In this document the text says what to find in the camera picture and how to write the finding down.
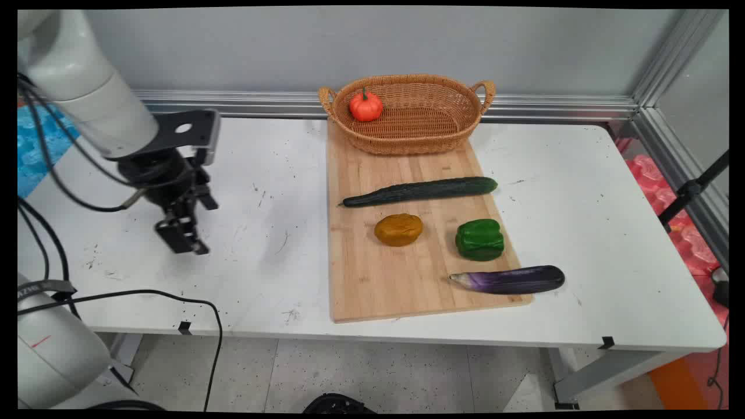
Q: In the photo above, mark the slanted aluminium frame rail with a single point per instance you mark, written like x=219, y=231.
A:
x=681, y=151

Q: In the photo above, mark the pink foam floor mat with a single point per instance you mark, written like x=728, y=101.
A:
x=687, y=238

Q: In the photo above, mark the grey table leg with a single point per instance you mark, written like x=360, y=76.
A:
x=611, y=372

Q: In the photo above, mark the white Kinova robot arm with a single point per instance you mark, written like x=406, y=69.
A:
x=87, y=93

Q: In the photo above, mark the woven wicker basket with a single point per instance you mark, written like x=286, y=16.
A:
x=407, y=119

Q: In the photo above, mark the small orange toy pumpkin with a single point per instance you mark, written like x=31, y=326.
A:
x=365, y=106

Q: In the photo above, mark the long green toy cucumber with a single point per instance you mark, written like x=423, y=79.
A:
x=419, y=191

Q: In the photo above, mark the purple toy eggplant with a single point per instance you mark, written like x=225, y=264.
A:
x=512, y=280

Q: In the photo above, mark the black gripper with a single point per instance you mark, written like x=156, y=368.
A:
x=160, y=180

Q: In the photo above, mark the black device beside table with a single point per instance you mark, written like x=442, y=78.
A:
x=722, y=291

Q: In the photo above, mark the black tripod stand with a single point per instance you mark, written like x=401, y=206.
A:
x=689, y=189

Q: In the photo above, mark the green toy bell pepper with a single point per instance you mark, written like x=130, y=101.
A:
x=479, y=240

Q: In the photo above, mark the horizontal aluminium frame rail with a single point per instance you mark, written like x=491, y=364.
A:
x=407, y=105

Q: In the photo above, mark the brown toy potato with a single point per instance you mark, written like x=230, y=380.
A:
x=398, y=230

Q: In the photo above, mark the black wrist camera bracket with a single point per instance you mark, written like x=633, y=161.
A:
x=180, y=131

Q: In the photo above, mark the black round object on floor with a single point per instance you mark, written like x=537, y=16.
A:
x=337, y=403

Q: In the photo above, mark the wooden cutting board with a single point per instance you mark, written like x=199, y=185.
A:
x=401, y=256

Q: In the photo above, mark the blue patterned mat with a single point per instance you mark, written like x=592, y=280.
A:
x=35, y=145

